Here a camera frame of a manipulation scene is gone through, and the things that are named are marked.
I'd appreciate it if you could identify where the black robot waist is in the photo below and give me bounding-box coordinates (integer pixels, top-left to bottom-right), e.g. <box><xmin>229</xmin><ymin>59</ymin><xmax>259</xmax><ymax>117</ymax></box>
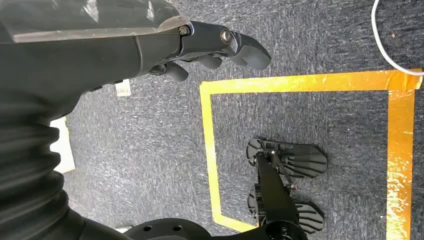
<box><xmin>123</xmin><ymin>217</ymin><xmax>310</xmax><ymax>240</ymax></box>

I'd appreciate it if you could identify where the black robot foot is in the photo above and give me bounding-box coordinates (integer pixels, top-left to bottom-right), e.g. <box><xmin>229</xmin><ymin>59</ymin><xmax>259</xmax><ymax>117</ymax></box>
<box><xmin>246</xmin><ymin>190</ymin><xmax>326</xmax><ymax>235</ymax></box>
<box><xmin>246</xmin><ymin>137</ymin><xmax>329</xmax><ymax>180</ymax></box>

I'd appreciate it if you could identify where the black left robot leg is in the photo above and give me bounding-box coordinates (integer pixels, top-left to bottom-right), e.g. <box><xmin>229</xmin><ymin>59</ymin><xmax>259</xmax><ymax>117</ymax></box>
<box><xmin>254</xmin><ymin>150</ymin><xmax>301</xmax><ymax>233</ymax></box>

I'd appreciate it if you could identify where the yellow floor tape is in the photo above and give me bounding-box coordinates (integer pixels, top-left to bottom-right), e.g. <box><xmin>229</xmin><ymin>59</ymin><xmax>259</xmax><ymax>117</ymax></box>
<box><xmin>199</xmin><ymin>67</ymin><xmax>424</xmax><ymax>240</ymax></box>

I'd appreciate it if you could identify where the white floor cable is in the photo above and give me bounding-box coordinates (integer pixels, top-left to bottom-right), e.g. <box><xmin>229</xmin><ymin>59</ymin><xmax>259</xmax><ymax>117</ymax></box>
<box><xmin>370</xmin><ymin>0</ymin><xmax>424</xmax><ymax>77</ymax></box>

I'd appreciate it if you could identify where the black left robot foot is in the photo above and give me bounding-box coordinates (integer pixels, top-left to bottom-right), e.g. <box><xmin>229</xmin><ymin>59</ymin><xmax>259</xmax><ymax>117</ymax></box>
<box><xmin>246</xmin><ymin>137</ymin><xmax>329</xmax><ymax>180</ymax></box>

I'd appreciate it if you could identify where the white flat board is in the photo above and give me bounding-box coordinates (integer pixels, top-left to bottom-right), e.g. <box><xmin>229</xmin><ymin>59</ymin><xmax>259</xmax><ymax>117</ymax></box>
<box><xmin>49</xmin><ymin>115</ymin><xmax>76</xmax><ymax>175</ymax></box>

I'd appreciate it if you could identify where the black right robot foot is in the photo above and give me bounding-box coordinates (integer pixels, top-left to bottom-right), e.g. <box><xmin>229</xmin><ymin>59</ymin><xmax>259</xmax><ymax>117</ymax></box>
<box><xmin>246</xmin><ymin>190</ymin><xmax>326</xmax><ymax>235</ymax></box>

